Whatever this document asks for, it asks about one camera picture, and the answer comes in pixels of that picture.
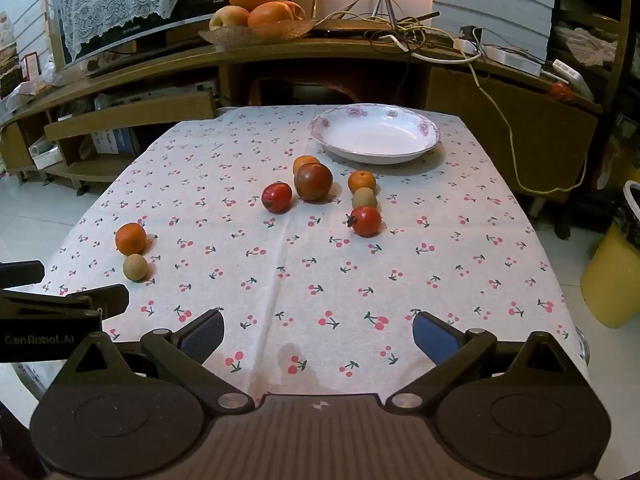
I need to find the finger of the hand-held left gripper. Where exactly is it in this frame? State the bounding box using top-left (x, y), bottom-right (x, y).
top-left (0, 260), bottom-right (46, 288)
top-left (0, 284), bottom-right (130, 318)

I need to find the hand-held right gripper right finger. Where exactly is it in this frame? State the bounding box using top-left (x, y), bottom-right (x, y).
top-left (385, 311), bottom-right (598, 411)

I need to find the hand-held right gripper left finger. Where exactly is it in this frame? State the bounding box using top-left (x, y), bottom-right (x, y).
top-left (42, 308), bottom-right (256, 413)

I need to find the brown longan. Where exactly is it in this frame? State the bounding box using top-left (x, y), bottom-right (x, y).
top-left (123, 254), bottom-right (149, 282)
top-left (351, 187), bottom-right (378, 210)

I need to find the large dark red tomato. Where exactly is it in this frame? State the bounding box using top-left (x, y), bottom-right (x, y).
top-left (295, 163), bottom-right (334, 203)

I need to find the white floral plate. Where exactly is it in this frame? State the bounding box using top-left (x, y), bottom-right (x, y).
top-left (308, 103), bottom-right (442, 164)

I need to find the cherry print tablecloth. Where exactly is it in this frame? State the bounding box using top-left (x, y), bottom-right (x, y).
top-left (27, 105), bottom-right (591, 396)

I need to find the printed cardboard box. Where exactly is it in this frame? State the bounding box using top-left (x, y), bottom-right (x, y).
top-left (92, 127), bottom-right (141, 157)

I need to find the yellow trash bin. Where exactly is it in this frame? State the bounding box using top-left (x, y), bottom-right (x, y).
top-left (580, 220), bottom-right (640, 329)

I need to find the wooden cabinet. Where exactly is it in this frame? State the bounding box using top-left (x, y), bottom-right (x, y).
top-left (0, 20), bottom-right (603, 201)

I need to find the long white power strip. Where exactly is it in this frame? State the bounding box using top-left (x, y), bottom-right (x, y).
top-left (452, 37), bottom-right (544, 77)

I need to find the glass fruit bowl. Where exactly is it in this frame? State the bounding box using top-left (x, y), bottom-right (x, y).
top-left (198, 19), bottom-right (318, 46)

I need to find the yellow red apple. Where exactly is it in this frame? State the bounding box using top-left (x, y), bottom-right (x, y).
top-left (209, 6), bottom-right (250, 31)

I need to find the white slatted panel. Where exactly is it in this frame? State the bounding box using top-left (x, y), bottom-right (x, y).
top-left (432, 0), bottom-right (557, 63)

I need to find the dark shelving unit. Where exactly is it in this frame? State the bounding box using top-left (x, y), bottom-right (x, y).
top-left (547, 0), bottom-right (640, 241)

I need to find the yellow cable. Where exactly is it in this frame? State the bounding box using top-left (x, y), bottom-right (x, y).
top-left (467, 55), bottom-right (588, 194)

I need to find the white cable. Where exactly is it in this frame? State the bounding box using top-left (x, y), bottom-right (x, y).
top-left (385, 34), bottom-right (481, 64)

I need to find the tangle of dark cables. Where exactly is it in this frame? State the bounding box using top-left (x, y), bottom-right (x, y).
top-left (320, 0), bottom-right (451, 56)

